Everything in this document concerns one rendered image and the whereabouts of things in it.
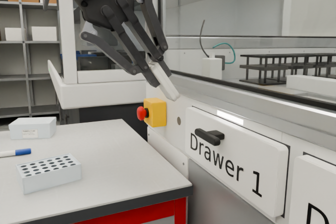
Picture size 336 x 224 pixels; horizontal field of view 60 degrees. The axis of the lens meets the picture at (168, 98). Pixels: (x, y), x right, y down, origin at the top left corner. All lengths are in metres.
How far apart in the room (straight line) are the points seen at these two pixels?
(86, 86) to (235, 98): 0.84
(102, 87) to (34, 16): 3.48
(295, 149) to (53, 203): 0.46
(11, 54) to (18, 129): 3.66
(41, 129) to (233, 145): 0.70
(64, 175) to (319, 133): 0.53
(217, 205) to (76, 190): 0.30
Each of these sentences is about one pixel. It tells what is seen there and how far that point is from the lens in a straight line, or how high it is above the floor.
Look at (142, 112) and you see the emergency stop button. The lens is 0.81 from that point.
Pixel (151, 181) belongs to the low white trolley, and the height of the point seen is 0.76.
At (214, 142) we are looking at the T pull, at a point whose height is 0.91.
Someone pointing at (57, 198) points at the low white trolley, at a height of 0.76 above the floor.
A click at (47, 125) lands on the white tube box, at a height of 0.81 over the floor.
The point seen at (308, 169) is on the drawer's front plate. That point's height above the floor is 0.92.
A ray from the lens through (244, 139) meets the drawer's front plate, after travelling 0.50.
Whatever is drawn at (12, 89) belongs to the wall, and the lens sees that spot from 4.74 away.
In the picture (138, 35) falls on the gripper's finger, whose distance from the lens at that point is 0.45.
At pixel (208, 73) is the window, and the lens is 0.64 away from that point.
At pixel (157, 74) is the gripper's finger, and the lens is 0.45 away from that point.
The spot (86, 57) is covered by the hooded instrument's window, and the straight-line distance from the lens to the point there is 1.27.
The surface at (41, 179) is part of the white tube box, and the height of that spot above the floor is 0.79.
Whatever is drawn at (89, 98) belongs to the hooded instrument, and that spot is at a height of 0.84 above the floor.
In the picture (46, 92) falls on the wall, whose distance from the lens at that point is 4.71.
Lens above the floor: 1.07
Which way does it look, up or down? 11 degrees down
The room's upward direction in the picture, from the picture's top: straight up
